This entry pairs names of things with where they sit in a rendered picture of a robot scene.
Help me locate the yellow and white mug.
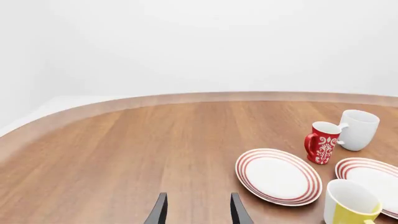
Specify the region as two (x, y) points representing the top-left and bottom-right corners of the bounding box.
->
(323, 179), (383, 224)

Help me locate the plain white mug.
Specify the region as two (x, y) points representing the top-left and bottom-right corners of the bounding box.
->
(336, 110), (381, 152)

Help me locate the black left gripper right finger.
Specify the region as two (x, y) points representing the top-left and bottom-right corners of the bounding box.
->
(230, 192), (256, 224)

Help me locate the red mug with white pattern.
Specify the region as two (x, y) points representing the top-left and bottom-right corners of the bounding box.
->
(303, 121), (342, 165)

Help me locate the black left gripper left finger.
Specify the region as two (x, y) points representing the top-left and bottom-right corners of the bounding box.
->
(142, 192), (169, 224)

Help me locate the white plate with red rings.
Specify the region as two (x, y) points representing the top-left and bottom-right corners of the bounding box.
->
(335, 157), (398, 220)
(234, 147), (323, 207)

